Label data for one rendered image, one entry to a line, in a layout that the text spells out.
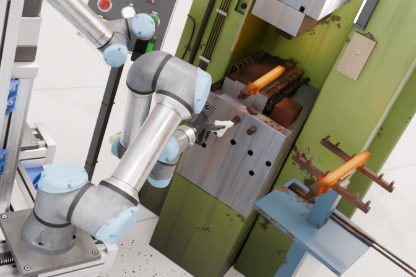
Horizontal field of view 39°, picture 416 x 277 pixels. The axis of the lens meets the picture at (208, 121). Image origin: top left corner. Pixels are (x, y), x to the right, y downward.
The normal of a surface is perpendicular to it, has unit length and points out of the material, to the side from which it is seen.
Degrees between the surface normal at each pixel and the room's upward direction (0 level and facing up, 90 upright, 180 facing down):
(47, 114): 0
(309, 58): 90
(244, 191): 90
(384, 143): 90
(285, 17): 90
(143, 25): 60
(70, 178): 7
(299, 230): 0
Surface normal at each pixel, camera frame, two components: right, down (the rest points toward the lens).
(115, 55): 0.17, 0.58
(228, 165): -0.48, 0.33
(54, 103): 0.32, -0.80
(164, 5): 0.07, 0.04
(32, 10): 0.52, 0.59
